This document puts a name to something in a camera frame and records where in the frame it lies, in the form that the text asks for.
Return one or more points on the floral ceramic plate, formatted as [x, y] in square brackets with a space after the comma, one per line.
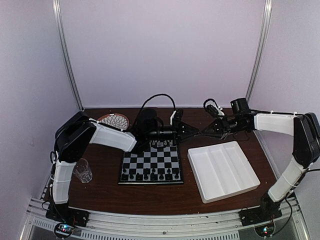
[116, 120]

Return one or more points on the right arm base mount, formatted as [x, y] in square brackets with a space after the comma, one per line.
[260, 218]

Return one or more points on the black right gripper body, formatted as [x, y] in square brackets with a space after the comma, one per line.
[225, 127]

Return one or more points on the black white chessboard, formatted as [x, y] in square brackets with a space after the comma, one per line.
[164, 155]

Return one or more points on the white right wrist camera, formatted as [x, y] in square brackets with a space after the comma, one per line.
[212, 108]

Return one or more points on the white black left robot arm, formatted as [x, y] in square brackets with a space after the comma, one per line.
[73, 138]

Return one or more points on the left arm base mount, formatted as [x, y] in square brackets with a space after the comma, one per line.
[67, 224]

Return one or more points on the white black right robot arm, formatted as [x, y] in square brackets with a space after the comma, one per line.
[290, 139]

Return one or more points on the right aluminium frame post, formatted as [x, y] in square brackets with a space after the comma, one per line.
[264, 31]

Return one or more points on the white plastic tray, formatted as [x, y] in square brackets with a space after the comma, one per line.
[221, 171]

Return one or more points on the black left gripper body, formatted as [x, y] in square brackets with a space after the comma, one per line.
[177, 130]

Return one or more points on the aluminium frame post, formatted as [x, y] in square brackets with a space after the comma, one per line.
[264, 31]
[66, 57]

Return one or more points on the front aluminium rail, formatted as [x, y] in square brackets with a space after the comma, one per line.
[211, 226]

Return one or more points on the clear drinking glass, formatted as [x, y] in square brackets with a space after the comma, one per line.
[82, 171]

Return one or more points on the left aluminium frame post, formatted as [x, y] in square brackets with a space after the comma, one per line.
[66, 57]

